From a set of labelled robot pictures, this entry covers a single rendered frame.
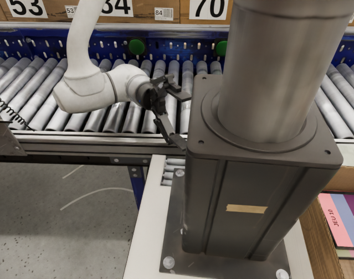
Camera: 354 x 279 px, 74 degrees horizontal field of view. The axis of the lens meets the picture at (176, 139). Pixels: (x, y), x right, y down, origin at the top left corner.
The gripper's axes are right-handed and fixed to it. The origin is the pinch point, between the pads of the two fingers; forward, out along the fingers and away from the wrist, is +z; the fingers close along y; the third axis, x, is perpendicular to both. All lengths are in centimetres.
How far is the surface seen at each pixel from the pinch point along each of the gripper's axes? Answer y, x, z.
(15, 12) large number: -17, 25, -97
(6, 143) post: 14, 42, -41
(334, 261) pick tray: 11.6, -6.8, 36.2
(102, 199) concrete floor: 81, 16, -67
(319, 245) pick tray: 14.0, -9.4, 32.8
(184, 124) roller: 11.9, -10.5, -16.4
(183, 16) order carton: -14, -36, -56
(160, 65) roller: 4, -23, -55
